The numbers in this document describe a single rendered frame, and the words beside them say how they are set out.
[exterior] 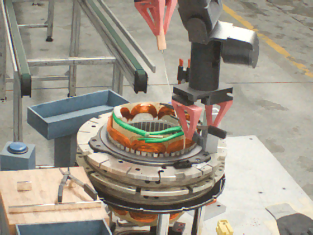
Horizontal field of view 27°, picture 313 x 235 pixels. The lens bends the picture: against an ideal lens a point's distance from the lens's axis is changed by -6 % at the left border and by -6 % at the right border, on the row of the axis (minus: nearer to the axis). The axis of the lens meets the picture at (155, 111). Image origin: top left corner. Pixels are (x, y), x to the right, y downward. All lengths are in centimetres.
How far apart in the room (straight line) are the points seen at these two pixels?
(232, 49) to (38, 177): 45
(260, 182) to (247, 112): 253
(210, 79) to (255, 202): 69
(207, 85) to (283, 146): 285
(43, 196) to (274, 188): 89
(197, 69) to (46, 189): 37
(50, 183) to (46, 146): 251
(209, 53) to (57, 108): 57
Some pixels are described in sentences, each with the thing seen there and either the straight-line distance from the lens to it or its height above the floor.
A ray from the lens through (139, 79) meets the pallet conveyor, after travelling 280.
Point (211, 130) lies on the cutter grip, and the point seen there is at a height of 117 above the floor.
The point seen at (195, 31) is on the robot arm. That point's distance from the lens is 122.
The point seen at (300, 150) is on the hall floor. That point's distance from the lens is 410.
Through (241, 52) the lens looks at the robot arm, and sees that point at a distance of 124.
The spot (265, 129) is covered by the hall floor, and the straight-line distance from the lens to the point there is 431.
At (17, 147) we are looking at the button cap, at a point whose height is 104.
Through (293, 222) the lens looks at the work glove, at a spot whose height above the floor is 80.
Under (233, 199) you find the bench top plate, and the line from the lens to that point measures 191.
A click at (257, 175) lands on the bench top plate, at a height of 78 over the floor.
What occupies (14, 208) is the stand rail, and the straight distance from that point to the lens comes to 123.
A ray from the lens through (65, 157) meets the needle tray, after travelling 170.
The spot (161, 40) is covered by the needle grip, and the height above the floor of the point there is 132.
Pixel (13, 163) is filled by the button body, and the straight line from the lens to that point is 151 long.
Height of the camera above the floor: 173
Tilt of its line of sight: 23 degrees down
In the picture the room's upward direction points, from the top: 5 degrees clockwise
